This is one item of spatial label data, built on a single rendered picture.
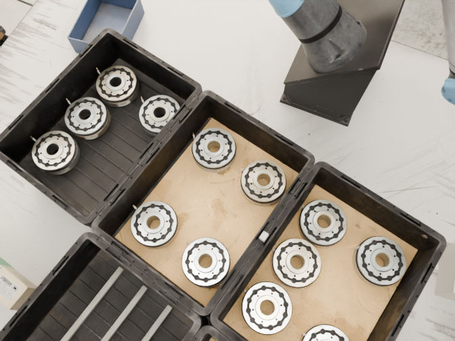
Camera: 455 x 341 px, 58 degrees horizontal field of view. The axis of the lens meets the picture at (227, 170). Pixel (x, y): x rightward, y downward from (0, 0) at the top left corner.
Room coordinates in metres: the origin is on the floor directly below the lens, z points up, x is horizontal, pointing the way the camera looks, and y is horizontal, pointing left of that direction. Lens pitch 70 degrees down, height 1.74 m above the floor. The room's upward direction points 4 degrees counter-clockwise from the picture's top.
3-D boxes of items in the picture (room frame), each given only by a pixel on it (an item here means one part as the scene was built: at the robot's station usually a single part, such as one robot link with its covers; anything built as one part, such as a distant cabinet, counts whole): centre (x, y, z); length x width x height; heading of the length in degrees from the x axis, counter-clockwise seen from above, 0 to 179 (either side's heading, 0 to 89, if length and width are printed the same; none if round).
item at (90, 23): (0.86, 0.33, 0.74); 0.20 x 0.15 x 0.07; 159
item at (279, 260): (0.11, -0.13, 0.86); 0.10 x 0.10 x 0.01
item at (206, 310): (0.25, 0.05, 0.92); 0.40 x 0.30 x 0.02; 141
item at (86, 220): (0.44, 0.28, 0.92); 0.40 x 0.30 x 0.02; 141
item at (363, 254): (0.10, -0.31, 0.86); 0.10 x 0.10 x 0.01
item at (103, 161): (0.44, 0.28, 0.87); 0.40 x 0.30 x 0.11; 141
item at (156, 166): (0.25, 0.05, 0.87); 0.40 x 0.30 x 0.11; 141
